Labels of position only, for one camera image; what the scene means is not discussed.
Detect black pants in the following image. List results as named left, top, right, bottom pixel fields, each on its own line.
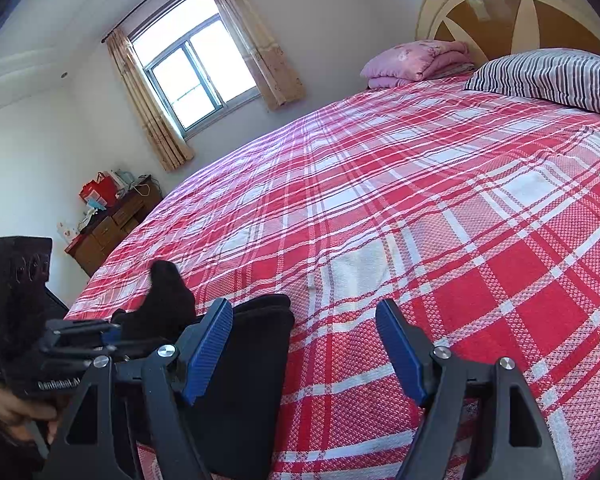
left=111, top=260, right=294, bottom=479

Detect left forearm dark sleeve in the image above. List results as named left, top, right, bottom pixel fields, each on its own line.
left=0, top=421, right=44, bottom=479

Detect person's left hand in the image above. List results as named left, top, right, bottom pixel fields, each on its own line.
left=0, top=384, right=61, bottom=444

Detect black folding chair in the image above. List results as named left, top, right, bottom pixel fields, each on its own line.
left=42, top=287, right=69, bottom=320

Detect wooden desk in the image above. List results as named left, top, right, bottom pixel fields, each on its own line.
left=65, top=176, right=162, bottom=276

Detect red gift bag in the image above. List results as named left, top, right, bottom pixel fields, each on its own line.
left=79, top=172, right=119, bottom=208

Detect red plaid bed sheet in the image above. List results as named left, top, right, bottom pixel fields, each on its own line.
left=69, top=77, right=600, bottom=479

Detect left beige curtain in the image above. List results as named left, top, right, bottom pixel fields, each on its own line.
left=105, top=27, right=195, bottom=172

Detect beige curtain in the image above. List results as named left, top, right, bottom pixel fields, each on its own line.
left=105, top=27, right=195, bottom=172
left=213, top=0, right=306, bottom=110

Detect far window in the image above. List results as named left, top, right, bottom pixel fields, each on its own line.
left=130, top=0, right=260, bottom=138

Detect right beige curtain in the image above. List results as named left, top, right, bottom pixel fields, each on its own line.
left=213, top=0, right=306, bottom=110

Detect striped grey pillow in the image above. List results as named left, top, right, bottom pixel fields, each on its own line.
left=465, top=48, right=600, bottom=114

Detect folded pink quilt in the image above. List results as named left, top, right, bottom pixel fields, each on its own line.
left=361, top=40, right=475, bottom=89

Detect round wooden headboard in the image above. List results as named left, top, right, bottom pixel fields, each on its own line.
left=415, top=0, right=600, bottom=66

